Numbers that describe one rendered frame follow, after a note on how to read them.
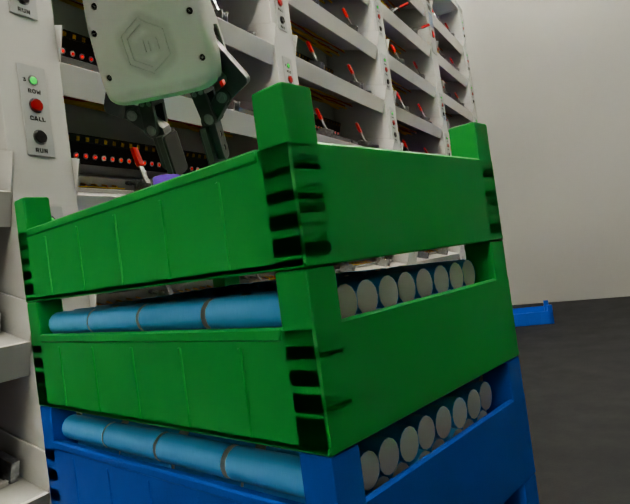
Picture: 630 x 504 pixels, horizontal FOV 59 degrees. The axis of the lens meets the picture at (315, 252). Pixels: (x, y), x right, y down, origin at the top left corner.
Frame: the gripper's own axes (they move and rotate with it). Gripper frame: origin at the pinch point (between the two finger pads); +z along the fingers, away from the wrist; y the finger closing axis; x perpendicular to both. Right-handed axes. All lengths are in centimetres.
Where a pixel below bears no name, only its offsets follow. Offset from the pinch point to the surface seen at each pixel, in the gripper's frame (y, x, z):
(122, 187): -30, 38, 12
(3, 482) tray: -36, -3, 36
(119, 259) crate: 1.6, -19.6, 1.6
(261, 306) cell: 11.6, -25.4, 2.7
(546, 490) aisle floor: 32, 19, 66
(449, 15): 46, 306, 14
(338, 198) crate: 16.0, -23.6, -1.5
